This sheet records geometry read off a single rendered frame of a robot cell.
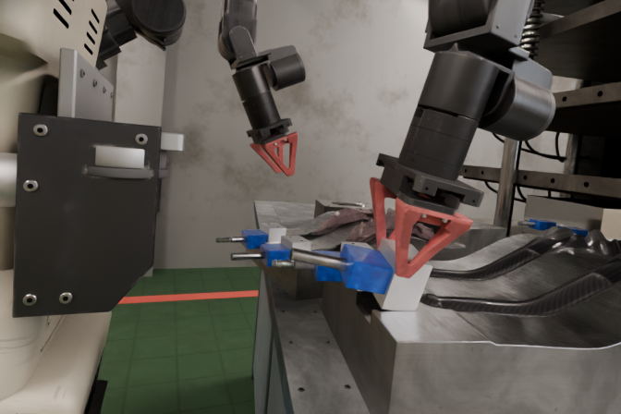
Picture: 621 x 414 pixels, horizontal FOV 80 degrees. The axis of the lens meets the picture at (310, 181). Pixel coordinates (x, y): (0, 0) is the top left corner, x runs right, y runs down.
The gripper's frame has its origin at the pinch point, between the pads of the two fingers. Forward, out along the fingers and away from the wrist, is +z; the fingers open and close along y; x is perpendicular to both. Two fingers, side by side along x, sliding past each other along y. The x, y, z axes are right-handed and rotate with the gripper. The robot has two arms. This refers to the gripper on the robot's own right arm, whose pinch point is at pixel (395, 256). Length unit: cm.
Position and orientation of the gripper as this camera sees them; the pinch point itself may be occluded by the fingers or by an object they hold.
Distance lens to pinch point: 39.1
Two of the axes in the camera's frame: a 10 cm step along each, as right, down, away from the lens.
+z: -2.8, 9.4, 2.1
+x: -9.5, -2.4, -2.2
